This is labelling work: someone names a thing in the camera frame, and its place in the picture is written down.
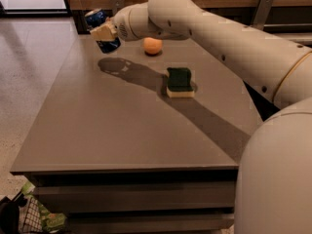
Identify grey drawer cabinet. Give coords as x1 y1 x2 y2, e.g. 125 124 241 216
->
12 36 259 223

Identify green yellow sponge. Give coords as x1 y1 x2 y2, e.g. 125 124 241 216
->
166 67 195 98

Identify lower grey drawer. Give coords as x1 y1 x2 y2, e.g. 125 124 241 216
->
69 214 234 234

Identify right metal bracket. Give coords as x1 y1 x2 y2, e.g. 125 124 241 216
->
251 0 274 30

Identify horizontal metal rail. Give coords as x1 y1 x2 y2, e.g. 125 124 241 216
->
264 23 312 28

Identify upper grey drawer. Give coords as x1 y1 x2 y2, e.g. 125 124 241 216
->
34 181 235 214

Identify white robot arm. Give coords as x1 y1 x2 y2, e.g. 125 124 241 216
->
91 0 312 234

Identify orange fruit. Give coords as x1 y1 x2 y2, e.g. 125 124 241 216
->
143 37 163 56

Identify green snack bag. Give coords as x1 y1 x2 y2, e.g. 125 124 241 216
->
19 181 66 234

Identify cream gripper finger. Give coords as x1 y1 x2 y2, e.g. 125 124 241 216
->
90 28 103 41

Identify left metal bracket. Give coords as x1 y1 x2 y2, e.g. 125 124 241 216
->
110 0 125 15

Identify blue pepsi can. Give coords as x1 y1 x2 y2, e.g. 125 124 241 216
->
85 9 121 54

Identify black wire basket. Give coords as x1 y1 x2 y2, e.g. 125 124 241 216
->
0 192 42 234

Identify grey drawer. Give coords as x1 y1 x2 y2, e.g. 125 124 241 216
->
69 214 234 234
34 181 235 214

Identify metal bracket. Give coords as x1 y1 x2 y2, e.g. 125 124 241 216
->
251 0 274 30
110 0 125 15

